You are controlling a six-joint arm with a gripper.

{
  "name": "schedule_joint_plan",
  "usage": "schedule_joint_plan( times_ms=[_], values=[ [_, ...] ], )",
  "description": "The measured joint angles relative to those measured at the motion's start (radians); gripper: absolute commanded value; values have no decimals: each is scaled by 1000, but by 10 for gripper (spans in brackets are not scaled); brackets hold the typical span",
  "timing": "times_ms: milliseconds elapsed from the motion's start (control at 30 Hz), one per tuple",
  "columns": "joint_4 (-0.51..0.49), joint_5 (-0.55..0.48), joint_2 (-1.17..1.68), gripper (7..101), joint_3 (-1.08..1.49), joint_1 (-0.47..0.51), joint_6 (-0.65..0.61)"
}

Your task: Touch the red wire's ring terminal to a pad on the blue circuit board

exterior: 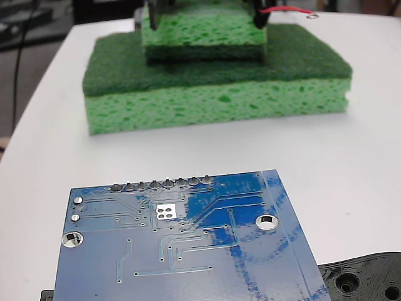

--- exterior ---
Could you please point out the blue printed circuit board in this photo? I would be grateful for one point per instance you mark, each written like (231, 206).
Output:
(188, 257)

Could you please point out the grey metal block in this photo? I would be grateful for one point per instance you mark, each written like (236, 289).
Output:
(138, 19)

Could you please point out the small green scrub sponge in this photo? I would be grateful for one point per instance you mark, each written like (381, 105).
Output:
(203, 34)

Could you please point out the large green scrub sponge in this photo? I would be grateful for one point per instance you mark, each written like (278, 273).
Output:
(206, 94)

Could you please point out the dark equipment shelf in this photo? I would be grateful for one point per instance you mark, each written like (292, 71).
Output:
(25, 22)

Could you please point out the black plastic mount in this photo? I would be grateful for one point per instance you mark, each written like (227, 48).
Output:
(360, 276)

